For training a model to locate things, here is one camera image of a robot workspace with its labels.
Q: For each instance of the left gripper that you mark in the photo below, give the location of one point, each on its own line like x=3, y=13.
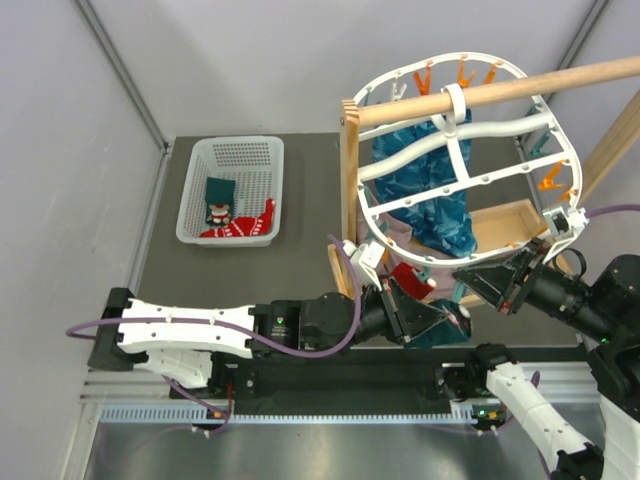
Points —
x=413, y=317

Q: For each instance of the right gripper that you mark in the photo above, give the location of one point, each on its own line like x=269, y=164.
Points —
x=494, y=281

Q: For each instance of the red patterned sock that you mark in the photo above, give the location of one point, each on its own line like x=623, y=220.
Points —
x=414, y=279
x=224, y=226

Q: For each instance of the white clip hanger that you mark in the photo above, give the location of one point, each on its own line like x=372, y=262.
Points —
x=465, y=165

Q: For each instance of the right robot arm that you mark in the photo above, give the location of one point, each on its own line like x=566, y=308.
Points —
x=606, y=312

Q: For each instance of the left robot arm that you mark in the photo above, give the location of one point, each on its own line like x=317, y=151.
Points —
x=135, y=332

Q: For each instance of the mauve cloth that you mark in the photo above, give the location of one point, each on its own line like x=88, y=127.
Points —
x=402, y=233

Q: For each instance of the wooden rack stand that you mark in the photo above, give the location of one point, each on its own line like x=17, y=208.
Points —
x=507, y=104

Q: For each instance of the blue patterned cloth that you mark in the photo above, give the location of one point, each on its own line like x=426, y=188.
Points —
x=443, y=223

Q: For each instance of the red patterned sock in basket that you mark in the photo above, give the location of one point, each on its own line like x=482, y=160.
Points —
x=224, y=226

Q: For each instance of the white plastic basket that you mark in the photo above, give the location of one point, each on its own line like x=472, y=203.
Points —
x=255, y=163

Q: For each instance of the green reindeer sock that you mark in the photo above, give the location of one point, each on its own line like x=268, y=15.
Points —
x=219, y=198

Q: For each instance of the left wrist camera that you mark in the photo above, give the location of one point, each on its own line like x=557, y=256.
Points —
x=364, y=260

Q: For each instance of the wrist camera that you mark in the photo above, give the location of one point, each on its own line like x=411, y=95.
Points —
x=565, y=225
x=364, y=260

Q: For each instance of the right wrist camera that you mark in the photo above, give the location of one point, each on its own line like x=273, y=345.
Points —
x=565, y=225

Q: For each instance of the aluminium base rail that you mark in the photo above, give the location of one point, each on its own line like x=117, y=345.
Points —
x=146, y=400

